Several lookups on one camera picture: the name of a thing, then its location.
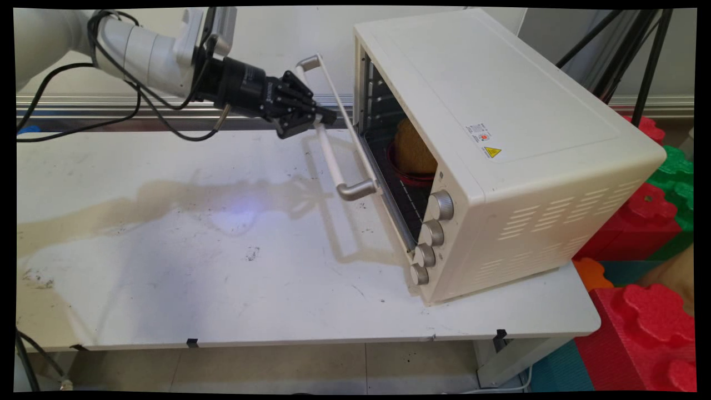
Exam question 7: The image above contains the large red foam block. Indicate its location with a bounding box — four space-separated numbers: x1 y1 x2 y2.
574 284 697 393

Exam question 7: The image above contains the green foam block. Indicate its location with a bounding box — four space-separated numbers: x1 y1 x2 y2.
647 146 695 262

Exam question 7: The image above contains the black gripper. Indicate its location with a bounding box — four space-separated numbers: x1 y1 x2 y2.
214 56 338 140

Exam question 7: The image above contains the black floor cable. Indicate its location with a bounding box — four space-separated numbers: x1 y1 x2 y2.
15 330 74 392

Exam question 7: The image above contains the glass oven door with handle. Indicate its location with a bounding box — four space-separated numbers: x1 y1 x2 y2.
294 53 418 254

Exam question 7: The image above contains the cream toaster oven body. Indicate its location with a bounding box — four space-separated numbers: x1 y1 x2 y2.
353 8 668 306

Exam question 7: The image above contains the aluminium rail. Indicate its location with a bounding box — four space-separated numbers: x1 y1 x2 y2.
17 93 695 133

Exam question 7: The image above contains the orange foam block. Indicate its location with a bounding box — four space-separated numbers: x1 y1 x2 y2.
573 257 615 293

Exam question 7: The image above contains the white table leg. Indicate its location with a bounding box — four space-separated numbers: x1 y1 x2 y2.
473 336 576 389

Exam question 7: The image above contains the brown bread loaf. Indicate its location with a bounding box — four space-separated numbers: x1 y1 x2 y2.
393 117 439 177

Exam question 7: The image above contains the black tripod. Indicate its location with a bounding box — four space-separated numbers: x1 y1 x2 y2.
557 8 675 128

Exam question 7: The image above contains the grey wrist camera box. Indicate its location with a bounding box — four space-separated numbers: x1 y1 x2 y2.
176 7 238 66

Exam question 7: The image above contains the large silver oven knob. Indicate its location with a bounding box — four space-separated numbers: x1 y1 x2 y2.
429 190 455 222

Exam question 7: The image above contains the red plate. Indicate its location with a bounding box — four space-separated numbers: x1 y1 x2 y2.
387 141 436 187

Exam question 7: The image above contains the warning sticker on oven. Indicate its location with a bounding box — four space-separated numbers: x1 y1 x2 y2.
466 123 505 161

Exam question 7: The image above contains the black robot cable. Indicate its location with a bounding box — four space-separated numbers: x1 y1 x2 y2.
17 9 232 143

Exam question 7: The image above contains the white floor cable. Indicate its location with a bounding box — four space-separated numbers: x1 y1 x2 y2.
444 366 533 394

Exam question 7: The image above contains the small red foam block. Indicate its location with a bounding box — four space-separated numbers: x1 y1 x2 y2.
622 114 667 147

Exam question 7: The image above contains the teal foam mat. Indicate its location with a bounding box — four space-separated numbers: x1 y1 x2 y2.
527 260 667 393

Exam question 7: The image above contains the metal oven rack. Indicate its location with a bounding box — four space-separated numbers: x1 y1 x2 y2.
361 132 433 246

